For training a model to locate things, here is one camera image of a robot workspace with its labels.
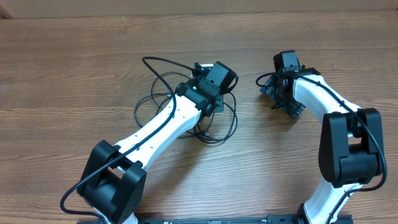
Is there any long black usb cable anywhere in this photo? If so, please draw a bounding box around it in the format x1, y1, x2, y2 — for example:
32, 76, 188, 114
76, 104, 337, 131
150, 71, 239, 145

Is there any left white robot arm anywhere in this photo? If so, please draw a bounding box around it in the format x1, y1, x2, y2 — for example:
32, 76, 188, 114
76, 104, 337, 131
76, 62, 239, 223

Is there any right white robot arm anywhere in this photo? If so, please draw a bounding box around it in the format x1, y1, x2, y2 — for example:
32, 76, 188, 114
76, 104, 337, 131
260, 50, 387, 224

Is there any short black usb cable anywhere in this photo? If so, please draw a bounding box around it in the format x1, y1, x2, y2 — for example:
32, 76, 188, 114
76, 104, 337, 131
133, 92, 172, 128

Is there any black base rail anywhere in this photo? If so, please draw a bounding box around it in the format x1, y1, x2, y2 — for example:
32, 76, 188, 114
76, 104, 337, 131
77, 213, 354, 224

